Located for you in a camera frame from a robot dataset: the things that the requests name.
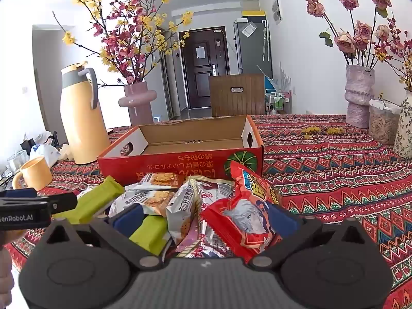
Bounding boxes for green snack bar packet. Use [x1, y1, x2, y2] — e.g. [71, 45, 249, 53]
[52, 176, 125, 225]

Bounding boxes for white cracker snack packet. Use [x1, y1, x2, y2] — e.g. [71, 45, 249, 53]
[108, 191, 175, 218]

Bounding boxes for red character snack bag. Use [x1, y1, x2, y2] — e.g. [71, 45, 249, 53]
[201, 161, 281, 263]

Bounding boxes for silver biscuit snack packet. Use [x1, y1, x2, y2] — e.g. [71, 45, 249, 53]
[166, 177, 200, 245]

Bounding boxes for orange cracker snack packet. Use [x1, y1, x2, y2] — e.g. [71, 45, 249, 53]
[125, 173, 184, 191]

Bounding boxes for yellow ceramic mug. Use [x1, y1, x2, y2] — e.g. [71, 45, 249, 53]
[13, 157, 52, 191]

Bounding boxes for white blue plastic bag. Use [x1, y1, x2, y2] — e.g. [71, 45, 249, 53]
[29, 144, 61, 168]

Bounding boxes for yellow thermos jug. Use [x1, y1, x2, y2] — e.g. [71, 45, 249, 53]
[60, 64, 110, 165]

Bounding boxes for fallen yellow petals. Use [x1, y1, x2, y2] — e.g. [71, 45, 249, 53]
[301, 126, 345, 140]

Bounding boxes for red orange cardboard box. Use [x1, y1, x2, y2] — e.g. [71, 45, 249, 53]
[97, 115, 264, 186]

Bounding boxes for pink glass vase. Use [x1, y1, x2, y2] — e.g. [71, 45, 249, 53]
[118, 82, 157, 126]

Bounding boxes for floral white vase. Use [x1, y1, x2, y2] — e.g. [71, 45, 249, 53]
[393, 90, 412, 159]

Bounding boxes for brown wooden chair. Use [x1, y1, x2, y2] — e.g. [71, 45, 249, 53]
[209, 74, 265, 116]

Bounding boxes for clear cereal container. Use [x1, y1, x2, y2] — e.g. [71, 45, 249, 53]
[368, 99, 400, 145]

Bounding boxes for textured lilac vase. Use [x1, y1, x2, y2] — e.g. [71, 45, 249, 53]
[344, 65, 375, 129]

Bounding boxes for grey refrigerator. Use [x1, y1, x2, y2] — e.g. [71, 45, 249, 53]
[233, 16, 273, 78]

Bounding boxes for dark brown entry door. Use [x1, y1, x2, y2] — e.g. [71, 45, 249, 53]
[182, 27, 230, 109]

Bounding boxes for pink yellow blossom branches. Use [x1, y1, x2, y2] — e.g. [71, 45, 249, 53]
[61, 0, 194, 85]

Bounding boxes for dried pink roses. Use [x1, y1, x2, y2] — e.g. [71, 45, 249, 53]
[305, 0, 411, 84]

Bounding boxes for yellow box atop fridge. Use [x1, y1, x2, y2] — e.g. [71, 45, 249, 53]
[242, 11, 265, 18]

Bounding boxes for wire storage rack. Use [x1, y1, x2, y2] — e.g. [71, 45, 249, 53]
[265, 91, 292, 114]

